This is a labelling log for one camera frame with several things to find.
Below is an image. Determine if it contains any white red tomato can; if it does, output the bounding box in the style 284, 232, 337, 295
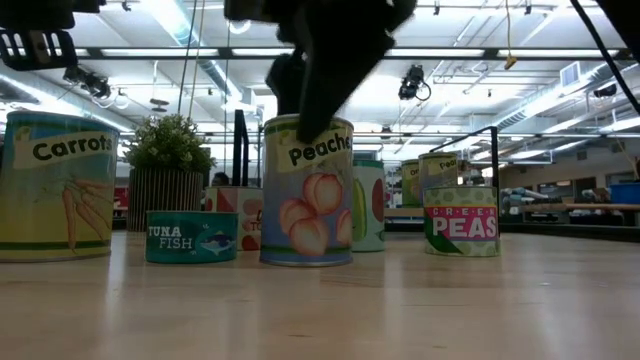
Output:
204, 185, 265, 252

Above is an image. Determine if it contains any green peas short can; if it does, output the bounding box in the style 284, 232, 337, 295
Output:
423, 186, 501, 259

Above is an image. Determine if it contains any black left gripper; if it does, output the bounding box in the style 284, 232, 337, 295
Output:
0, 0, 107, 30

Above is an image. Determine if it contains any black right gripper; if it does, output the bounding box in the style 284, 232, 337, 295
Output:
223, 0, 417, 145

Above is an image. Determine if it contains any blue plastic bin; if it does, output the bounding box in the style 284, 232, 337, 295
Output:
608, 181, 640, 205

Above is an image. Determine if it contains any teal tuna fish can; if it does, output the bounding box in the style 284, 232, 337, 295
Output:
145, 210, 239, 265

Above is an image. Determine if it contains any peaches label tall can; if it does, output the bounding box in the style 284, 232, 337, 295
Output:
259, 114, 355, 268

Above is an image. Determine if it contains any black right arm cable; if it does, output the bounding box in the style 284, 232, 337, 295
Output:
569, 0, 640, 115

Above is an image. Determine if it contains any black overhead camera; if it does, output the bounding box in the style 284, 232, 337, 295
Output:
398, 63, 433, 103

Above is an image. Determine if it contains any oranges label tall can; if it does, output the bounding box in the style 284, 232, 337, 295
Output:
400, 158, 422, 209

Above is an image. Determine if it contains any black ceiling mounted device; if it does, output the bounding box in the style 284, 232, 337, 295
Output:
62, 64, 112, 100

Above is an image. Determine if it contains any thin black hanging cable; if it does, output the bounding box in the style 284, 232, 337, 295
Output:
177, 0, 200, 115
187, 0, 207, 119

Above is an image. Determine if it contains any blue peas tall can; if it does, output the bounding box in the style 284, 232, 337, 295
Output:
418, 151, 460, 190

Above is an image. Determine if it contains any yellow hanging cable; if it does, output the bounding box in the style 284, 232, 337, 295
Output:
503, 0, 519, 71

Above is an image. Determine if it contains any carrots label tall can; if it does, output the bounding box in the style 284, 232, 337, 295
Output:
0, 109, 121, 264

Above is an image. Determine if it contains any green potted plant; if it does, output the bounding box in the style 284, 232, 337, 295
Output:
123, 113, 217, 233

